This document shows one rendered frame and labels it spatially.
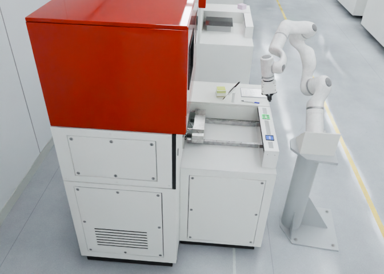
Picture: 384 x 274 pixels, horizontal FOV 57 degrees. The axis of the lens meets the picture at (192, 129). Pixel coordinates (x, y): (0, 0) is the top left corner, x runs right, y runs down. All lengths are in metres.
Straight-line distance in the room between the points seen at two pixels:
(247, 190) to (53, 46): 1.47
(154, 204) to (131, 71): 0.91
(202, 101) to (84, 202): 1.12
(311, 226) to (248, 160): 1.04
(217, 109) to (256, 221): 0.88
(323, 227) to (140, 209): 1.61
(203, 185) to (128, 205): 0.51
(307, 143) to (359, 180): 1.42
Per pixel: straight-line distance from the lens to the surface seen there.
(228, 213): 2.58
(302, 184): 2.79
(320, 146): 2.56
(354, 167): 4.00
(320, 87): 2.60
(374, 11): 7.82
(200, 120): 2.65
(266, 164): 2.36
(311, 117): 2.59
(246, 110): 2.75
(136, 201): 2.28
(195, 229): 2.73
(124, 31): 1.69
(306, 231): 3.17
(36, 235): 3.19
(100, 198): 2.34
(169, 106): 1.81
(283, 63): 2.38
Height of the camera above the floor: 2.33
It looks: 35 degrees down
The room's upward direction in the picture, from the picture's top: 2 degrees clockwise
